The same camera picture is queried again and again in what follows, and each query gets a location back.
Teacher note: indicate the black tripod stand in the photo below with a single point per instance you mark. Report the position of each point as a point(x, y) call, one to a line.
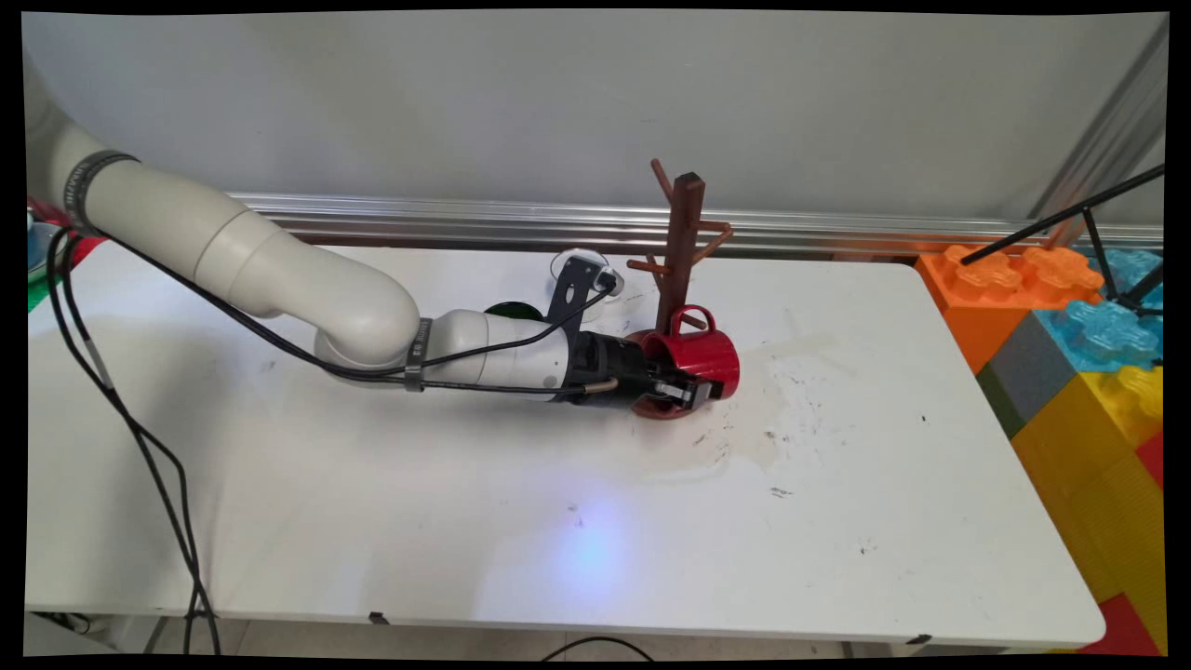
point(1051, 221)

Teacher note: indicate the grey giant toy block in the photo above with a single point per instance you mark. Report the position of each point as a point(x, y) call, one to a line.
point(1028, 368)

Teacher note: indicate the green mat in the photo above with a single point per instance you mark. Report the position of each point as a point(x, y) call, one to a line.
point(39, 293)

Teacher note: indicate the dark green enamel mug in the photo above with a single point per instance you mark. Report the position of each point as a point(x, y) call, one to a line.
point(515, 311)

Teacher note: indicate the aluminium upright profile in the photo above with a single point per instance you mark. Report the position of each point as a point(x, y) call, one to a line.
point(1107, 130)

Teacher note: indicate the orange giant toy block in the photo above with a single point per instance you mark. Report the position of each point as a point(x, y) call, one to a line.
point(977, 307)

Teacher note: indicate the red giant toy block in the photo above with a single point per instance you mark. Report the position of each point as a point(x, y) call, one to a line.
point(1124, 628)

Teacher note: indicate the white enamel mug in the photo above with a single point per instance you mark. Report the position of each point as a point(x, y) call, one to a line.
point(563, 265)

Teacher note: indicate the red plastic toy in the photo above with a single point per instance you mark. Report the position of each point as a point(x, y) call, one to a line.
point(86, 247)

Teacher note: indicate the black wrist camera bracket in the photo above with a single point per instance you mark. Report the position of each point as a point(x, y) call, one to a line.
point(569, 288)

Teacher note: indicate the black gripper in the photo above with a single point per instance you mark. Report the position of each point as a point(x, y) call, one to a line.
point(609, 368)

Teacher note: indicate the aluminium rail along wall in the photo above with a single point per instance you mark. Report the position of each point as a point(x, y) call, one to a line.
point(558, 226)

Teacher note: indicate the brown wooden mug tree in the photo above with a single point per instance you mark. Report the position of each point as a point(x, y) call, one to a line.
point(684, 242)

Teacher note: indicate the yellow giant toy block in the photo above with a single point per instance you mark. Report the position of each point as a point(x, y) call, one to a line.
point(1089, 484)

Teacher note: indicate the blue giant toy block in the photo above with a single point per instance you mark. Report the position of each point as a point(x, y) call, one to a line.
point(1103, 335)

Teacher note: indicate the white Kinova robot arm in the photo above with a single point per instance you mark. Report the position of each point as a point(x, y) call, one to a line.
point(279, 265)

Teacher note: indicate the red mug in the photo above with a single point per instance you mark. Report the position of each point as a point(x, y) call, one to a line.
point(702, 354)

